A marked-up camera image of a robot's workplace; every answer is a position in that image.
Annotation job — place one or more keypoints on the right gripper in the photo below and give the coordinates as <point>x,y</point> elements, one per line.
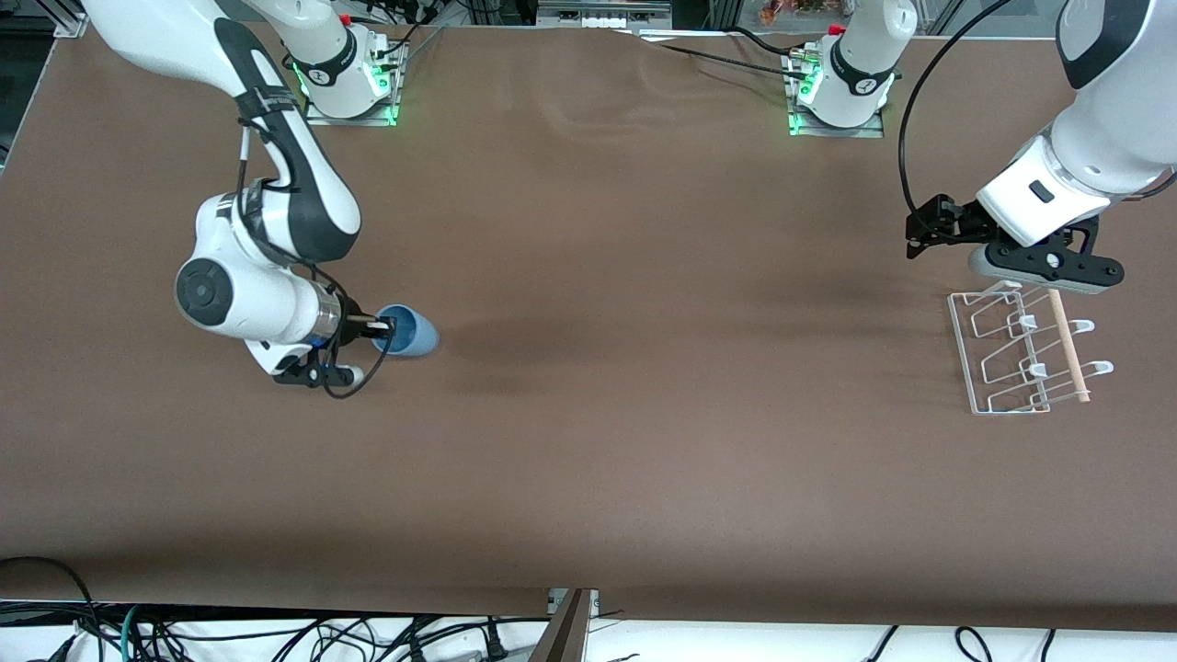
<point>350,324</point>

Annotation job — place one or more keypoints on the blue plastic cup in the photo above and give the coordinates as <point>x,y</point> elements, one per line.
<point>418,338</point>

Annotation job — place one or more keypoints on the dark angled post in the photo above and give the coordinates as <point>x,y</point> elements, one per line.
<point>565,634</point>

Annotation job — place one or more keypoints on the orange patterned object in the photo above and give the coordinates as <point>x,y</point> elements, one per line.
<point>795,9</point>

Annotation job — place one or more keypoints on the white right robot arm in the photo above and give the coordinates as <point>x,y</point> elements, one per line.
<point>267,303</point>

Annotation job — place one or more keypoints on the brown table cover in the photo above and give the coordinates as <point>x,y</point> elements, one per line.
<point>588,441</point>

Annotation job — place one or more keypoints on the grey metal power box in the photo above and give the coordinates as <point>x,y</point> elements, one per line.
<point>602,9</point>

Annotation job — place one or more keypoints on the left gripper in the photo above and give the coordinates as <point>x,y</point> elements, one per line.
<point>963,223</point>

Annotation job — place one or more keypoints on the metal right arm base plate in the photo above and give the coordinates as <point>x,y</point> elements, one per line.
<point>386,112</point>

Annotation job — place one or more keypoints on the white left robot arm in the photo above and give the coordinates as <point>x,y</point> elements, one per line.
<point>1113,138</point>

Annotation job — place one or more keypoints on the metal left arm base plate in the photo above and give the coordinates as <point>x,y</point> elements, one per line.
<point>874,131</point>

